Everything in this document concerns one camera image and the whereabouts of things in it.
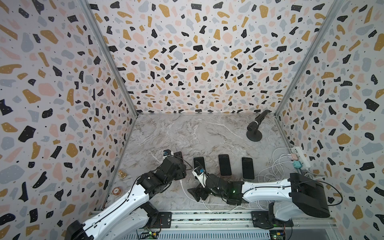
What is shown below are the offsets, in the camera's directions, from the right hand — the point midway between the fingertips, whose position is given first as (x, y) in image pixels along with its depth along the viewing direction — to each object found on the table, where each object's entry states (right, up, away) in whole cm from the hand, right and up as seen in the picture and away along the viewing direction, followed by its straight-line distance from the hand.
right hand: (193, 186), depth 75 cm
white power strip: (+68, +10, +20) cm, 72 cm away
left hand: (-5, +9, +3) cm, 11 cm away
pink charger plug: (+64, +11, +21) cm, 69 cm away
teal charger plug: (+64, +7, +17) cm, 67 cm away
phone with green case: (+3, +7, +20) cm, 21 cm away
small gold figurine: (-42, +2, +12) cm, 43 cm away
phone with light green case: (+33, +4, +16) cm, 37 cm away
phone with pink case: (-8, +15, +4) cm, 18 cm away
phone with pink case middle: (+19, +7, +17) cm, 26 cm away
